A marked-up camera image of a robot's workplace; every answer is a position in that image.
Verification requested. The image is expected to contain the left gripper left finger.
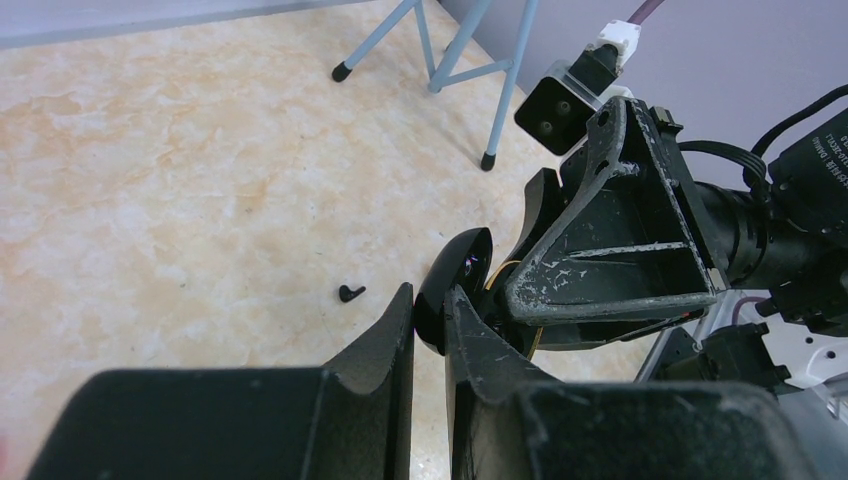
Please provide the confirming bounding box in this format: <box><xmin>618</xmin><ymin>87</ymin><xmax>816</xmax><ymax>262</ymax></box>
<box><xmin>28</xmin><ymin>283</ymin><xmax>414</xmax><ymax>479</ymax></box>

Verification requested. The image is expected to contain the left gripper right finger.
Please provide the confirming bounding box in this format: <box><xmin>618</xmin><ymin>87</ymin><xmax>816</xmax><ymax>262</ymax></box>
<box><xmin>444</xmin><ymin>287</ymin><xmax>817</xmax><ymax>479</ymax></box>

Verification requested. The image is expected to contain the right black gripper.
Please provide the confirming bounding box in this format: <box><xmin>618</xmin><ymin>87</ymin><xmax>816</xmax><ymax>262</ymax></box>
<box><xmin>486</xmin><ymin>97</ymin><xmax>805</xmax><ymax>352</ymax></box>

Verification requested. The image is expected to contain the black earbud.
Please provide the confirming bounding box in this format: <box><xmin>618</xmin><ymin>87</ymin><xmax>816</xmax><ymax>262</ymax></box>
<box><xmin>338</xmin><ymin>284</ymin><xmax>367</xmax><ymax>303</ymax></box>

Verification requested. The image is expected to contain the light blue tripod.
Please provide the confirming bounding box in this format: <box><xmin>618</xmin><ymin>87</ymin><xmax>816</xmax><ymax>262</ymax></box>
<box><xmin>331</xmin><ymin>0</ymin><xmax>539</xmax><ymax>172</ymax></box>

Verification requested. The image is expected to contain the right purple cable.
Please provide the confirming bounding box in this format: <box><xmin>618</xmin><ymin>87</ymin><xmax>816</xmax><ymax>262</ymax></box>
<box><xmin>594</xmin><ymin>0</ymin><xmax>667</xmax><ymax>68</ymax></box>

